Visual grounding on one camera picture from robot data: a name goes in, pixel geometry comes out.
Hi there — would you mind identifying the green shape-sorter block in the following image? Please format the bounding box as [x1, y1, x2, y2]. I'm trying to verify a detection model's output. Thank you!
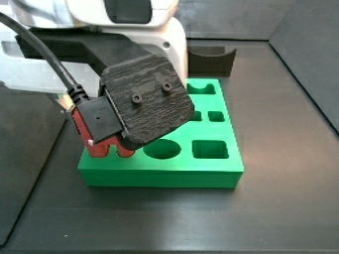
[79, 78, 244, 189]

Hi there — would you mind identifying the black curved holder stand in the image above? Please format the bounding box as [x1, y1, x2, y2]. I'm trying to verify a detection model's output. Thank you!
[188, 46, 237, 77]

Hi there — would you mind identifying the red square-circle peg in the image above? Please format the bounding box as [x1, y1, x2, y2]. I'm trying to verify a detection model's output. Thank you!
[72, 110, 133, 158]

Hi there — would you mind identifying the black camera cable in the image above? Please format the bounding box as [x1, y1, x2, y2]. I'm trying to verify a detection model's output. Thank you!
[0, 12, 91, 103]

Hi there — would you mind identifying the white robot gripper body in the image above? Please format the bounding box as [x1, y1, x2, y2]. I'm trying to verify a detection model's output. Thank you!
[0, 0, 189, 95]

